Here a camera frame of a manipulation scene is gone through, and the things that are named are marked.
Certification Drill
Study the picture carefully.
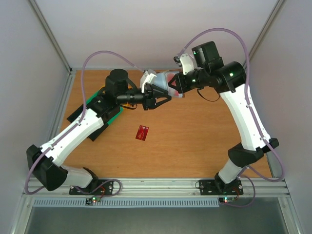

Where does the black plastic bin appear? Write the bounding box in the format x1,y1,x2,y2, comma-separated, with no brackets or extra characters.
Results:
67,105,109,141

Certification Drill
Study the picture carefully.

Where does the red VIP credit card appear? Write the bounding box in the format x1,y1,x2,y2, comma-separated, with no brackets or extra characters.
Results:
136,125,149,141

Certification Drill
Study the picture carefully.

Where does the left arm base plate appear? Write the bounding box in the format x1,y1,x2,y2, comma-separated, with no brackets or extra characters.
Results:
69,179,114,195

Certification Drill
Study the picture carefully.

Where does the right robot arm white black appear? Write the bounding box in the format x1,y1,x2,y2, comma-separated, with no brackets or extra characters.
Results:
168,41,279,194

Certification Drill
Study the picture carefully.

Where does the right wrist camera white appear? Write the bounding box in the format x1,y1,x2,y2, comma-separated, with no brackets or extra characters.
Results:
173,53,195,75

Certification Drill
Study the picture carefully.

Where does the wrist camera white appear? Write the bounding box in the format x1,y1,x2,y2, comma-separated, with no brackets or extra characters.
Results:
140,69,156,93
173,53,195,75

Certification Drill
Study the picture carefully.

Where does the right small circuit board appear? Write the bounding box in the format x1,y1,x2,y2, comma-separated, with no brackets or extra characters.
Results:
219,196,236,203

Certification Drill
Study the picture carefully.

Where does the small circuit board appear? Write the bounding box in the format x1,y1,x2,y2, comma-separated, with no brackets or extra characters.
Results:
85,197,101,205
219,196,236,203

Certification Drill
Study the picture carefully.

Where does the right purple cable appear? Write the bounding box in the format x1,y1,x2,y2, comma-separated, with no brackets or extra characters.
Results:
179,27,286,208

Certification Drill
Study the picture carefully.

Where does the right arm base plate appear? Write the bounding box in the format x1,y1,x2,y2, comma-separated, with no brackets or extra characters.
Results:
195,179,244,196

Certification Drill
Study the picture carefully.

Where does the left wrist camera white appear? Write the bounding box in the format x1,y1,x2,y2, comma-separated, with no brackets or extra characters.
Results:
140,69,156,93

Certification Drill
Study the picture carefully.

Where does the green plastic bin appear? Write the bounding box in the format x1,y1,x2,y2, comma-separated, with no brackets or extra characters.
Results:
86,87,121,123

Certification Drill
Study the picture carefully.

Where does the grey slotted cable duct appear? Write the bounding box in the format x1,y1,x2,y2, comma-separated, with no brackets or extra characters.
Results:
33,197,219,208

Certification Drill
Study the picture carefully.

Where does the aluminium front rail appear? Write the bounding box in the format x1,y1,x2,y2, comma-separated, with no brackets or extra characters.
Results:
21,177,291,198

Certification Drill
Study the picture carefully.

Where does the left small circuit board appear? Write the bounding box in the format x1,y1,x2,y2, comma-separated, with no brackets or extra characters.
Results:
85,197,101,205

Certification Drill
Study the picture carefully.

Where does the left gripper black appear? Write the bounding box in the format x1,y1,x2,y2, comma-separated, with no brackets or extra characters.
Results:
117,84,172,111

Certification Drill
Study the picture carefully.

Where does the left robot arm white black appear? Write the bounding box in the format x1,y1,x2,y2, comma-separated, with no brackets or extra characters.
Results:
26,69,172,194

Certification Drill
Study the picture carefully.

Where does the brown leather card holder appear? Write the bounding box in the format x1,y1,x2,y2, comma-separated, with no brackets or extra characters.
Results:
152,70,186,98

